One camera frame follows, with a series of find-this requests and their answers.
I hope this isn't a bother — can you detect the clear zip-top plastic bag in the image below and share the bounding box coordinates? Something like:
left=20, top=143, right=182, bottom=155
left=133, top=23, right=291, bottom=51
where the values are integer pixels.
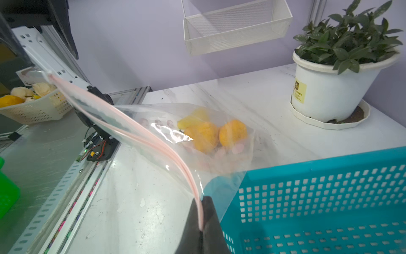
left=45, top=72, right=272, bottom=230

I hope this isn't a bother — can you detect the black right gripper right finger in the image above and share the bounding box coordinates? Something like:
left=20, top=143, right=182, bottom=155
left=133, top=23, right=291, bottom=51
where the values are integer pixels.
left=202, top=196, right=230, bottom=254

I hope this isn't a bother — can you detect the orange pear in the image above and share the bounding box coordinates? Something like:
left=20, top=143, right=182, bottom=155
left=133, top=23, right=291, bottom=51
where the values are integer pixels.
left=184, top=122, right=219, bottom=154
left=219, top=120, right=248, bottom=147

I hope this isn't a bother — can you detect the white basket of toys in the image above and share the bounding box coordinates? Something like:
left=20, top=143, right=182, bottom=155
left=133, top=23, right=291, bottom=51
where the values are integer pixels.
left=1, top=67, right=73, bottom=125

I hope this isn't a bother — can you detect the green plastic object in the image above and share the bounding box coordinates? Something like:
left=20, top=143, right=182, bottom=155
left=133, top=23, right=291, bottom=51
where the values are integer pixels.
left=0, top=171, right=20, bottom=219

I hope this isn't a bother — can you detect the yellow pear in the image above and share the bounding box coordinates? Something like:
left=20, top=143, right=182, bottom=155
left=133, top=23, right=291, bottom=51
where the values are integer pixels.
left=177, top=108, right=209, bottom=130

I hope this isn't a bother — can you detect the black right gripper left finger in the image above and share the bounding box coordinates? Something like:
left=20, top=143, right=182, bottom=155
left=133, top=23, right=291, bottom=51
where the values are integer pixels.
left=175, top=201, right=203, bottom=254

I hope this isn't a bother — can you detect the teal plastic basket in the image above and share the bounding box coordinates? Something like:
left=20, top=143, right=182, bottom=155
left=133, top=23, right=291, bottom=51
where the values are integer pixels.
left=204, top=147, right=406, bottom=254

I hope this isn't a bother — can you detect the green leafy plant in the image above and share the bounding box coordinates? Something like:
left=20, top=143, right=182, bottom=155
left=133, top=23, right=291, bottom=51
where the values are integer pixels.
left=294, top=1, right=402, bottom=75

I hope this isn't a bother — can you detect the white plastic flower pot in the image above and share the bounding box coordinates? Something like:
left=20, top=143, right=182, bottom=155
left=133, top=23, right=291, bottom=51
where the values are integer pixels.
left=291, top=50, right=400, bottom=122

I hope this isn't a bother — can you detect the aluminium front rail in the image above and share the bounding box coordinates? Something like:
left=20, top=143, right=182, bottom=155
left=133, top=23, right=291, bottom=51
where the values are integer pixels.
left=7, top=85, right=153, bottom=254

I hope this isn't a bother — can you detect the white two-tier mesh shelf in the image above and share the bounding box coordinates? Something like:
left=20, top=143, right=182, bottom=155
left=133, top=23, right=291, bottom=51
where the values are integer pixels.
left=183, top=1, right=293, bottom=56

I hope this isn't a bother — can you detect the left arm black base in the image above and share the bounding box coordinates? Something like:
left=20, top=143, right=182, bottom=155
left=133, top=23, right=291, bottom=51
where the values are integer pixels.
left=74, top=85, right=119, bottom=163

